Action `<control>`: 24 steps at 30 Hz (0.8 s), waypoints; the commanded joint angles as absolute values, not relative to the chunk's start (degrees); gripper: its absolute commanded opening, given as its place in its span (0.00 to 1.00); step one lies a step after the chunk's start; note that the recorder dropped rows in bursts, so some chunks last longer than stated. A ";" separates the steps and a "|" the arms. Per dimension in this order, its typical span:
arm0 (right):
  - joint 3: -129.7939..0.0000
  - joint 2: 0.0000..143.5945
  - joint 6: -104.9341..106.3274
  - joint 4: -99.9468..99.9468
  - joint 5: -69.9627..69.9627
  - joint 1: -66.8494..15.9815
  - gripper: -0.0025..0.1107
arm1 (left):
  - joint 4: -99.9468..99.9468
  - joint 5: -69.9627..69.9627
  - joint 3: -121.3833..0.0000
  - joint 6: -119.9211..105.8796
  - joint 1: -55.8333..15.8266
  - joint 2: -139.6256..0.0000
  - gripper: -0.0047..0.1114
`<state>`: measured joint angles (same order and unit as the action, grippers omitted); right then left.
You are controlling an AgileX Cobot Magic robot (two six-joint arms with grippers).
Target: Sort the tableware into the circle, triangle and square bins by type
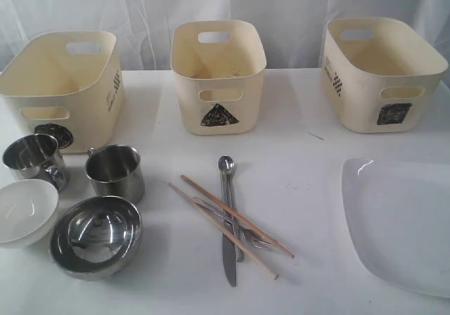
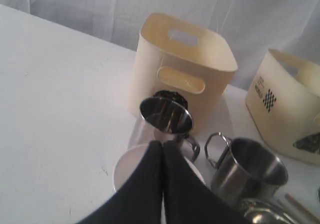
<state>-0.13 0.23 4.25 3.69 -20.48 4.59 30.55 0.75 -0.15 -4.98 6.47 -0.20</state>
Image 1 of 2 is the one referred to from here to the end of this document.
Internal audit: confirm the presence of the small steel spoon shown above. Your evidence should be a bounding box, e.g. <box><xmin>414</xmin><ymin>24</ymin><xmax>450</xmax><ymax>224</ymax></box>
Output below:
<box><xmin>218</xmin><ymin>155</ymin><xmax>241</xmax><ymax>240</ymax></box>

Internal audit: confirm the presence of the wooden chopstick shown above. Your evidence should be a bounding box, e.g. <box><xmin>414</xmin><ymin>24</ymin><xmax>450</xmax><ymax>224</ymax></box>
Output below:
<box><xmin>168</xmin><ymin>182</ymin><xmax>279</xmax><ymax>280</ymax></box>
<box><xmin>181</xmin><ymin>175</ymin><xmax>295</xmax><ymax>259</ymax></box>

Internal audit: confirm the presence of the steel table knife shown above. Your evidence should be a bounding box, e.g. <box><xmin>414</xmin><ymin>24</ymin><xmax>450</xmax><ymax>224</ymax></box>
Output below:
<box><xmin>220</xmin><ymin>174</ymin><xmax>237</xmax><ymax>287</ymax></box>

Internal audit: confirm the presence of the steel fork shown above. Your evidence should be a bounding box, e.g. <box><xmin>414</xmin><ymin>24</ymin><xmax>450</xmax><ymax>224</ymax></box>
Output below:
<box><xmin>193</xmin><ymin>197</ymin><xmax>273</xmax><ymax>250</ymax></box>

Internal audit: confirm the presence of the stainless steel bowl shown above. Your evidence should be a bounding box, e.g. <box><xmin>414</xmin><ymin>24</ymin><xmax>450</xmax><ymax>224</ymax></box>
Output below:
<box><xmin>49</xmin><ymin>195</ymin><xmax>143</xmax><ymax>281</ymax></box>

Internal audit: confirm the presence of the white ceramic bowl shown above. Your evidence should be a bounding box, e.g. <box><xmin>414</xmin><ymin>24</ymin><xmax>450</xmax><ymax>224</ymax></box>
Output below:
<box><xmin>1</xmin><ymin>179</ymin><xmax>59</xmax><ymax>249</ymax></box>

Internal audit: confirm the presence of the cream bin with triangle mark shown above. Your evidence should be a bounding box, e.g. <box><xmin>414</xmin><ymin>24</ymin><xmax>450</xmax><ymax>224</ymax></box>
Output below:
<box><xmin>171</xmin><ymin>20</ymin><xmax>266</xmax><ymax>136</ymax></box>

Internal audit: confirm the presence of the white backdrop curtain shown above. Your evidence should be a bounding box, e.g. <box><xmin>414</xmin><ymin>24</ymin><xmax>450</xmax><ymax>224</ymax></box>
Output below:
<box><xmin>1</xmin><ymin>0</ymin><xmax>449</xmax><ymax>70</ymax></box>

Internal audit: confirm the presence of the cream bin with circle mark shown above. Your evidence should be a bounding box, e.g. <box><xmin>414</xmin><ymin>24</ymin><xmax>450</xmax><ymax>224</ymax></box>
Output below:
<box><xmin>1</xmin><ymin>31</ymin><xmax>125</xmax><ymax>153</ymax></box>

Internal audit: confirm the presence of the cream bin with square mark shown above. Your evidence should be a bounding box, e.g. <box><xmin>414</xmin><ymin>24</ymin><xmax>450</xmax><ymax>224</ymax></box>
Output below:
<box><xmin>321</xmin><ymin>17</ymin><xmax>449</xmax><ymax>134</ymax></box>

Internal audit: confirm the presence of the white square plate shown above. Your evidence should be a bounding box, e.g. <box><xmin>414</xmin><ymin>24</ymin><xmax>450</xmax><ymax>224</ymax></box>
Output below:
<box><xmin>340</xmin><ymin>158</ymin><xmax>449</xmax><ymax>298</ymax></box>

